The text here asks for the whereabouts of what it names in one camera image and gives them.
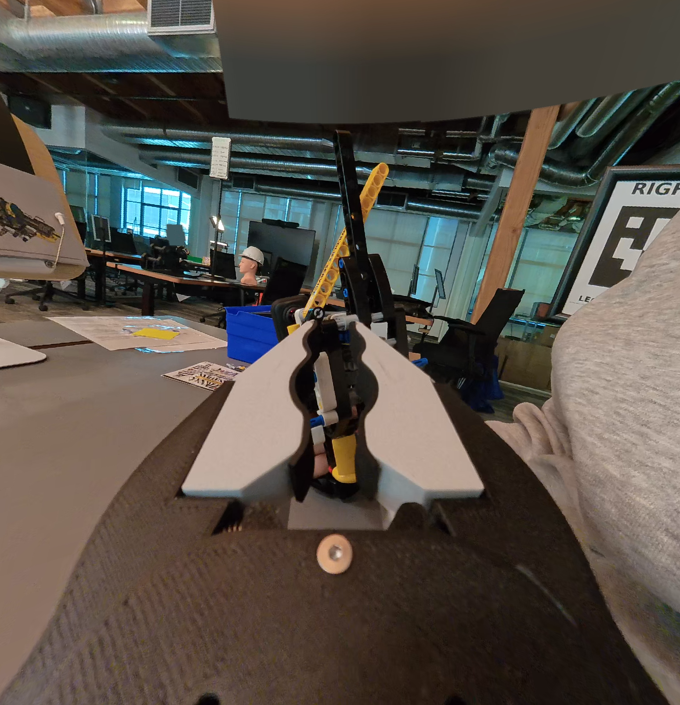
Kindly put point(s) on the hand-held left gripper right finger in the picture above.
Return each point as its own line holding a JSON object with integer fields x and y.
{"x": 422, "y": 435}

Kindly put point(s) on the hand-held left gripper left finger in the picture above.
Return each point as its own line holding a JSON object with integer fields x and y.
{"x": 252, "y": 435}

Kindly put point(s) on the black and yellow lego model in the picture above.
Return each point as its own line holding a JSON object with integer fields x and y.
{"x": 356, "y": 248}

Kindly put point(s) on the person's right forearm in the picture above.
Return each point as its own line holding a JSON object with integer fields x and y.
{"x": 626, "y": 396}

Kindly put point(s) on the lego instruction booklet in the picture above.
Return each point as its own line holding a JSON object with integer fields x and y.
{"x": 20, "y": 231}

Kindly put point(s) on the striped instruction leaflet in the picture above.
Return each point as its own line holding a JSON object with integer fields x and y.
{"x": 205, "y": 375}

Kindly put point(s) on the blue plastic bin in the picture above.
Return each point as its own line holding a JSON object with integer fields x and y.
{"x": 249, "y": 336}

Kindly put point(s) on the black office chair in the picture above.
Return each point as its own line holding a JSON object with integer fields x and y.
{"x": 483, "y": 330}

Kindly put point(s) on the cardboard boxes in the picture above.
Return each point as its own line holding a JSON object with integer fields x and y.
{"x": 524, "y": 355}

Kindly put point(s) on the yellow flat piece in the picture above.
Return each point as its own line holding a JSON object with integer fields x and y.
{"x": 155, "y": 333}

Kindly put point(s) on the wooden office desk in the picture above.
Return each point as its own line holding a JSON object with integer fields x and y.
{"x": 197, "y": 278}

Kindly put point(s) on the mannequin head with hard hat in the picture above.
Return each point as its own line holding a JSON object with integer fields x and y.
{"x": 253, "y": 264}

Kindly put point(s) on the white paper sheet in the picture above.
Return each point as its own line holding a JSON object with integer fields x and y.
{"x": 92, "y": 328}

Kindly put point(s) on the large black screen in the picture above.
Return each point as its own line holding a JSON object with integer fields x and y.
{"x": 282, "y": 242}

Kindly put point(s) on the white stand base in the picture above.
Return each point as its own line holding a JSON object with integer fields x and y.
{"x": 9, "y": 352}

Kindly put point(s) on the light panel on stand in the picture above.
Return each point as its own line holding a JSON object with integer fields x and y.
{"x": 220, "y": 157}

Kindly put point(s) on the wooden post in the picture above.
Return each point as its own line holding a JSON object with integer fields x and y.
{"x": 516, "y": 209}

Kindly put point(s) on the black action camera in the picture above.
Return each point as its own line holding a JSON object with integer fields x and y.
{"x": 285, "y": 316}

